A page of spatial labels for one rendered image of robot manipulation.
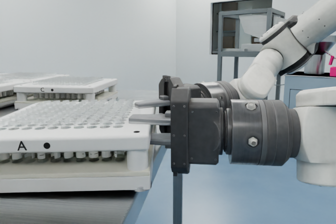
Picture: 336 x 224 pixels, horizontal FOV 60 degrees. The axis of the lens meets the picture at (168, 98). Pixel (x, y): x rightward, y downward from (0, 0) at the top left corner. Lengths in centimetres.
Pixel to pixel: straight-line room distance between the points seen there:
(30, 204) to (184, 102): 22
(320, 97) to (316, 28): 46
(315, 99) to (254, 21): 363
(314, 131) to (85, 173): 28
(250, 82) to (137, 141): 34
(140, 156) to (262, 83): 37
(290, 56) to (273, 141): 49
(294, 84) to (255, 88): 243
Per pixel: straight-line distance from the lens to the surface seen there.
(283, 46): 84
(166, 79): 54
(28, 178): 41
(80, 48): 495
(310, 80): 302
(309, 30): 84
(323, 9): 83
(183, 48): 680
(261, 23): 398
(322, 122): 40
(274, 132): 37
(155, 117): 40
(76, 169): 39
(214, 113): 38
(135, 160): 37
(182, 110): 38
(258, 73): 67
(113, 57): 541
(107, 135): 36
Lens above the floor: 101
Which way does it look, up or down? 10 degrees down
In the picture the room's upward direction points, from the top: straight up
